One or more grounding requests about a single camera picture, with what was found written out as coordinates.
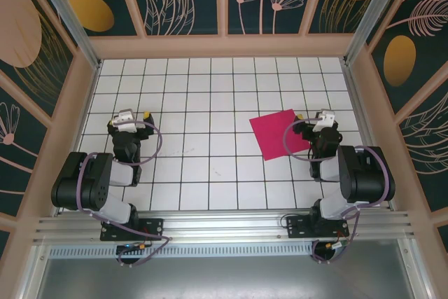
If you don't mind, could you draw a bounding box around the slotted cable duct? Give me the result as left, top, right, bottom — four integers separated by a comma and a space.
48, 244, 318, 258

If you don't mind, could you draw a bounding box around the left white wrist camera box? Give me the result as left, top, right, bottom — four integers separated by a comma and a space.
111, 109, 138, 132

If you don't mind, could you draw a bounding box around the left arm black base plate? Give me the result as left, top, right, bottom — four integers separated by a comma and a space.
99, 217, 165, 242

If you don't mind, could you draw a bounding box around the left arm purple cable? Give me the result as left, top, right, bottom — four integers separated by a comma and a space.
77, 120, 172, 268

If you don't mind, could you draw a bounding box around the grey metal sheet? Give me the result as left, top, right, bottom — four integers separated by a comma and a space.
34, 239, 431, 299

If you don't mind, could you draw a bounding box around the aluminium mounting rail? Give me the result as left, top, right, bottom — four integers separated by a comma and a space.
33, 210, 416, 244

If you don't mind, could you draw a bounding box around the magenta cloth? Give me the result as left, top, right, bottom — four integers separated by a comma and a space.
248, 109, 312, 162

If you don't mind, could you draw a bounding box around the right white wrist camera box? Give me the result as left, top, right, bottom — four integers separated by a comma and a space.
312, 109, 337, 134

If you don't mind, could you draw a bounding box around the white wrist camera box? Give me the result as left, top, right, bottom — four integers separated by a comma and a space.
111, 109, 138, 132
312, 109, 337, 134

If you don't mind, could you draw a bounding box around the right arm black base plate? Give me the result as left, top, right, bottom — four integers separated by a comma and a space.
286, 214, 351, 240

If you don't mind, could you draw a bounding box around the small cable connector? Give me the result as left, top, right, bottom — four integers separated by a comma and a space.
324, 240, 350, 251
117, 242, 155, 253

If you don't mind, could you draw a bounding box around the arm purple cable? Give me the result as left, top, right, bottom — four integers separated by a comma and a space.
282, 118, 396, 265
77, 120, 172, 268

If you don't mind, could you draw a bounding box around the aluminium frame post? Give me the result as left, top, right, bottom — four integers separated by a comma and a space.
27, 0, 102, 71
342, 0, 409, 66

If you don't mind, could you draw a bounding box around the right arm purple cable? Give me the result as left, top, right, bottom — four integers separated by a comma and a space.
282, 118, 396, 265

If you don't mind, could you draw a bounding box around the aluminium side rail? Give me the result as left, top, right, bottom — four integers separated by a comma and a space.
339, 59, 398, 212

